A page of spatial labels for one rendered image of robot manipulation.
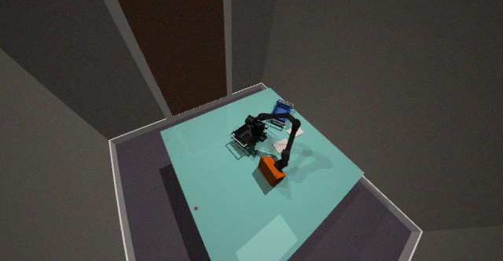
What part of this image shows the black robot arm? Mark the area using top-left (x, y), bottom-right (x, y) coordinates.
top-left (245, 112), bottom-right (301, 172)

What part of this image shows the green plastic tray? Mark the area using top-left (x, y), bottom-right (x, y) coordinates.
top-left (234, 136), bottom-right (259, 152)

